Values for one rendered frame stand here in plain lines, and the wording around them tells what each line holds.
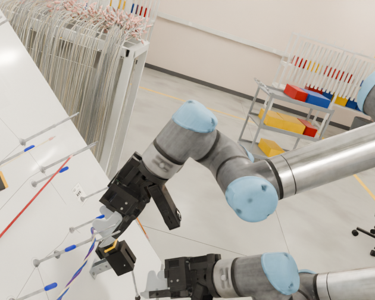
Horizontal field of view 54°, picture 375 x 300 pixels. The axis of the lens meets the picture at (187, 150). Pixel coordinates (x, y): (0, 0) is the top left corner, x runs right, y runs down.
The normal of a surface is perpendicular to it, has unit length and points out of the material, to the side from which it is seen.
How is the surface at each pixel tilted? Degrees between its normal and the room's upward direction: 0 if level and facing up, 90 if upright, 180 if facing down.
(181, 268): 69
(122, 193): 89
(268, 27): 90
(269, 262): 50
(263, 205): 90
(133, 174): 89
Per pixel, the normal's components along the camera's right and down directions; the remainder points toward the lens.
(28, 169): 0.89, -0.41
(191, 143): 0.15, 0.49
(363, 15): -0.06, 0.36
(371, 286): -0.65, -0.26
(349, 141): -0.13, -0.60
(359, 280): -0.64, -0.55
